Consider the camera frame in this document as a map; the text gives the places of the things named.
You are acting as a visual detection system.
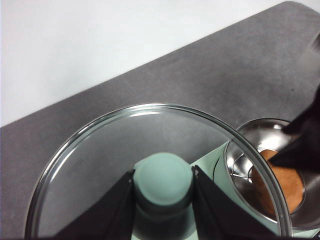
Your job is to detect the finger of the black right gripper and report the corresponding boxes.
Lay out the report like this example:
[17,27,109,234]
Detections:
[282,86,320,138]
[271,134,320,176]

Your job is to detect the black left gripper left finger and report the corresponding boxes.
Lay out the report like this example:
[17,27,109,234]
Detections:
[49,169,138,240]

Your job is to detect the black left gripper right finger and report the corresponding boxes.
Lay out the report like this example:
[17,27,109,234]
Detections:
[190,164,281,240]

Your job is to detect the brown potato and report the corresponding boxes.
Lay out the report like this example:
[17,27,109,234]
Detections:
[249,148,305,218]

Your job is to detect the glass lid with green knob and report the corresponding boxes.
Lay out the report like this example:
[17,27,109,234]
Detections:
[24,102,293,239]

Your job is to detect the mint green breakfast machine base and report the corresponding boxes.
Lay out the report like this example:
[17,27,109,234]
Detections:
[189,143,228,176]

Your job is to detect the mint green pot with handle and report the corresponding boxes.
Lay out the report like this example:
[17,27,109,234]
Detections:
[212,117,320,240]

